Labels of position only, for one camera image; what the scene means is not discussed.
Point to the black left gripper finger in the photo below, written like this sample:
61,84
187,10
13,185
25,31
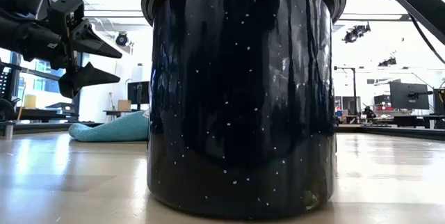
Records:
87,78
94,45

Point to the large black monitor on arm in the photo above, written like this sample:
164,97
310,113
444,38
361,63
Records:
408,95

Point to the brown cardboard box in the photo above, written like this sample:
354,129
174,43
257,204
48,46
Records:
124,105

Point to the small black monitor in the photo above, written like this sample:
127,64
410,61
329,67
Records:
138,92

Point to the teal cloth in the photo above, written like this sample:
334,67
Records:
114,130

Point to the yellow container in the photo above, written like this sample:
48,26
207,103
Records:
30,101

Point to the black ceiling camera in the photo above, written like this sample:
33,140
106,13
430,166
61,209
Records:
121,39

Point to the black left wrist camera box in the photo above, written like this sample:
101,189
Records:
64,12

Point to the black metal table frame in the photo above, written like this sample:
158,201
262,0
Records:
400,131

